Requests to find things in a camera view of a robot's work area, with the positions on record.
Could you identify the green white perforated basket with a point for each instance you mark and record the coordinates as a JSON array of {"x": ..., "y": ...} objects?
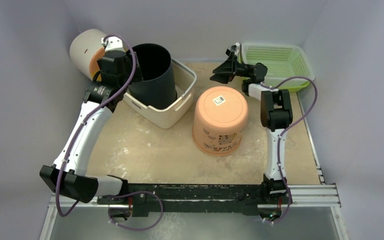
[{"x": 282, "y": 61}]

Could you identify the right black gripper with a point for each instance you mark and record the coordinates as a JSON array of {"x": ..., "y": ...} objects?
[{"x": 233, "y": 66}]

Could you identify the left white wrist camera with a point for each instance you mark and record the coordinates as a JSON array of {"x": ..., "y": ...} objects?
[{"x": 112, "y": 43}]

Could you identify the white orange cylindrical container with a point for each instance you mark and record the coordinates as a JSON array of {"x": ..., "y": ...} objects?
[{"x": 86, "y": 49}]

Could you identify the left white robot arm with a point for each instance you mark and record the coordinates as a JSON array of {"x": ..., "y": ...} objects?
[{"x": 67, "y": 175}]

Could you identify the tall black cylindrical bin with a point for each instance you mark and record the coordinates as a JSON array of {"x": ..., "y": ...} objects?
[{"x": 157, "y": 88}]

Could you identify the cream plastic storage basket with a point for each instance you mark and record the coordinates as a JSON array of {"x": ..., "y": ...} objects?
[{"x": 185, "y": 81}]

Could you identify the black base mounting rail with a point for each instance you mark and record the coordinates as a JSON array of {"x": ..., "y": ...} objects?
[{"x": 246, "y": 199}]

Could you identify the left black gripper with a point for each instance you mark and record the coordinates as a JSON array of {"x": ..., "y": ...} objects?
[{"x": 129, "y": 66}]

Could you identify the large orange plastic bucket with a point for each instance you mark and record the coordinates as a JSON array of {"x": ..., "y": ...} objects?
[{"x": 220, "y": 117}]

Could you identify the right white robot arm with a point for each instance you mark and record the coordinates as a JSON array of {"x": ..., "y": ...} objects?
[{"x": 276, "y": 116}]

